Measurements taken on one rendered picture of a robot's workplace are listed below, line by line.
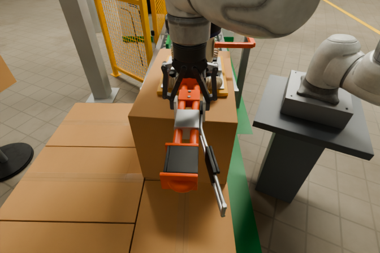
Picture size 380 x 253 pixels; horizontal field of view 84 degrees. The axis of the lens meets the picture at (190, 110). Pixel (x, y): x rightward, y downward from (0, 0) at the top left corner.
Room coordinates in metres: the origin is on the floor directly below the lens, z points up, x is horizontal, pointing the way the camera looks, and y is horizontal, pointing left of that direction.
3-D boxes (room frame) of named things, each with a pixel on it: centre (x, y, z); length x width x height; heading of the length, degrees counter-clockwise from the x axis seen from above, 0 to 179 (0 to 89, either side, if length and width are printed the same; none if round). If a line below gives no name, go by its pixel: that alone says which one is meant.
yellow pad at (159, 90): (0.87, 0.08, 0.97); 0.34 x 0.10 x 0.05; 177
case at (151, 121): (0.86, 0.00, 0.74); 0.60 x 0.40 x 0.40; 175
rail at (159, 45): (2.43, 0.31, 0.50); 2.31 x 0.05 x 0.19; 179
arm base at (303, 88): (0.90, -0.65, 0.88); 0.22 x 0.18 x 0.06; 152
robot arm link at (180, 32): (0.46, 0.00, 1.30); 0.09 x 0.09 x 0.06
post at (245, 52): (1.82, -0.51, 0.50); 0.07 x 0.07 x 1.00; 89
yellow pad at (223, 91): (0.87, -0.11, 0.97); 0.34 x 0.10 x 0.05; 177
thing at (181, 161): (0.27, 0.02, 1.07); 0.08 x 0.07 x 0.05; 177
